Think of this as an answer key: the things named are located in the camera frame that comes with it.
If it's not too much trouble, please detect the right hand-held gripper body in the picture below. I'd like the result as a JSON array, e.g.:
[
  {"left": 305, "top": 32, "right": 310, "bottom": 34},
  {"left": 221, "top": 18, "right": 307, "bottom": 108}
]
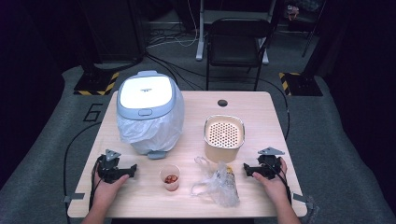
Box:
[{"left": 256, "top": 147, "right": 286, "bottom": 180}]

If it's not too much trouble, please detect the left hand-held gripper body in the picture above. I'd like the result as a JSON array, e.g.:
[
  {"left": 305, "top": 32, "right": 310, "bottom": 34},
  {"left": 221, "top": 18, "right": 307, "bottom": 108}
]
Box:
[{"left": 96, "top": 148, "right": 125, "bottom": 184}]

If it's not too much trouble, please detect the dark wrapper with yellow end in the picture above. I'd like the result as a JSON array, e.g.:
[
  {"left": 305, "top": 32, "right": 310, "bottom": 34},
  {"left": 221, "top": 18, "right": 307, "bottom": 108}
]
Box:
[{"left": 225, "top": 166, "right": 238, "bottom": 202}]

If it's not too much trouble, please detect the clear plastic bag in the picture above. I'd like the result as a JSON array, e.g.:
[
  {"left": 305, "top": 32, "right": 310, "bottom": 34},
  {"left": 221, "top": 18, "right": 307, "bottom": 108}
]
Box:
[{"left": 190, "top": 156, "right": 241, "bottom": 208}]

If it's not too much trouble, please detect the clear plastic cup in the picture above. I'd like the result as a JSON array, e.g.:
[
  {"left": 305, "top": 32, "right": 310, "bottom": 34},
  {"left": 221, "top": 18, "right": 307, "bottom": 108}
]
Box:
[{"left": 159, "top": 163, "right": 181, "bottom": 192}]

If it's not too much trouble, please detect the white plastic bin liner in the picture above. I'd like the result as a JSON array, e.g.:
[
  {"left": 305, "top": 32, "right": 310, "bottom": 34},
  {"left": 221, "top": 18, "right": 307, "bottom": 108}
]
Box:
[{"left": 116, "top": 92, "right": 185, "bottom": 156}]

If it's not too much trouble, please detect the beige container with perforated strainer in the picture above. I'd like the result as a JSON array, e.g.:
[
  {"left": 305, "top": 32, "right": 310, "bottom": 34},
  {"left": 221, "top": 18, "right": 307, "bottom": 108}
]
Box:
[{"left": 204, "top": 114, "right": 246, "bottom": 164}]

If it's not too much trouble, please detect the white and blue pedal bin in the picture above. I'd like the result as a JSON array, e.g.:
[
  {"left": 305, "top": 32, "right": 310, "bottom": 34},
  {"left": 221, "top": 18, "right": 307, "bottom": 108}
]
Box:
[{"left": 116, "top": 70, "right": 185, "bottom": 161}]

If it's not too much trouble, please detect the person's left hand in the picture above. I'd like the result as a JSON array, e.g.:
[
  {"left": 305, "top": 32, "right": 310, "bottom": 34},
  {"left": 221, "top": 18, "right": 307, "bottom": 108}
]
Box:
[{"left": 92, "top": 172, "right": 131, "bottom": 204}]

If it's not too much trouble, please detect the person's right hand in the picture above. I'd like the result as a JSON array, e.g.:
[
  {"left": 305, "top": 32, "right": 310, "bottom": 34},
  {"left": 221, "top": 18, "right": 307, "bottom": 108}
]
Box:
[{"left": 251, "top": 157, "right": 292, "bottom": 204}]

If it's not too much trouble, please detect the grey table edge clamp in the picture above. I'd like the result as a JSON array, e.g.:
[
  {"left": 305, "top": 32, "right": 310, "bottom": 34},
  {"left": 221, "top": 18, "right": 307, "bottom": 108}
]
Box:
[
  {"left": 292, "top": 191, "right": 314, "bottom": 210},
  {"left": 63, "top": 192, "right": 86, "bottom": 203}
]

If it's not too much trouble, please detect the black base with hazard stripes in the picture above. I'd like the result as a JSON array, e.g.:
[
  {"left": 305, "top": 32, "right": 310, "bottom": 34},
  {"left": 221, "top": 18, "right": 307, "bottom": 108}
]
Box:
[
  {"left": 73, "top": 71, "right": 120, "bottom": 96},
  {"left": 278, "top": 72, "right": 324, "bottom": 97}
]

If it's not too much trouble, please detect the black folding chair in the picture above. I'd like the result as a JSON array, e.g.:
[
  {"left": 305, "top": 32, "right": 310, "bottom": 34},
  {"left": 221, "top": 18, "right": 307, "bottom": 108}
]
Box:
[{"left": 205, "top": 18, "right": 274, "bottom": 91}]

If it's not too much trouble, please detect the right hand-held gripper black cable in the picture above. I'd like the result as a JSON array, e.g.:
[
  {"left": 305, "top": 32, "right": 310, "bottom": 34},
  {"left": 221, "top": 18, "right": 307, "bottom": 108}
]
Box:
[{"left": 273, "top": 164, "right": 293, "bottom": 204}]

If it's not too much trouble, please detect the hand-held gripper black cable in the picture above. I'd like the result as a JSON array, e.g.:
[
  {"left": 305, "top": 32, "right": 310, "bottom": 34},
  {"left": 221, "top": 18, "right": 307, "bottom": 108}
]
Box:
[
  {"left": 88, "top": 154, "right": 106, "bottom": 216},
  {"left": 273, "top": 164, "right": 293, "bottom": 204}
]

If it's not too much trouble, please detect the left hand-held gripper black cable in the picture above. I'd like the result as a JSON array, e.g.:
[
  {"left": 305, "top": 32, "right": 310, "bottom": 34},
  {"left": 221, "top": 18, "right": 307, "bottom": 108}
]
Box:
[{"left": 88, "top": 154, "right": 106, "bottom": 216}]

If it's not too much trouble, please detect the black floor cable bundle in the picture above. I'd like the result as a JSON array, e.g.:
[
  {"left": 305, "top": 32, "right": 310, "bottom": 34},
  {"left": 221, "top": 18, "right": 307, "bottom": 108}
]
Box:
[{"left": 144, "top": 52, "right": 207, "bottom": 91}]

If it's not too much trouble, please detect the white desk frame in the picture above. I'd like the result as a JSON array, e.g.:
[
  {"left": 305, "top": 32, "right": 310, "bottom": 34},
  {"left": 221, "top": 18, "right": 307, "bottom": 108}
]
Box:
[{"left": 195, "top": 0, "right": 271, "bottom": 65}]

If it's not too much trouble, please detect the white cable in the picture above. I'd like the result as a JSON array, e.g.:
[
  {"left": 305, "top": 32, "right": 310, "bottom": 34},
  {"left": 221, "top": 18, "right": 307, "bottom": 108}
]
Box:
[{"left": 146, "top": 0, "right": 200, "bottom": 49}]

